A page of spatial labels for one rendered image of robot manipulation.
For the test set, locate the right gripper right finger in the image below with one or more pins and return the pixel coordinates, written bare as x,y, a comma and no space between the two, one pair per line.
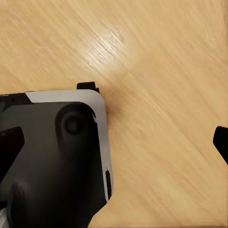
220,141

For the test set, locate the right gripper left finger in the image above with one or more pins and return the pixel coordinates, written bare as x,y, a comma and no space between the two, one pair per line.
11,142

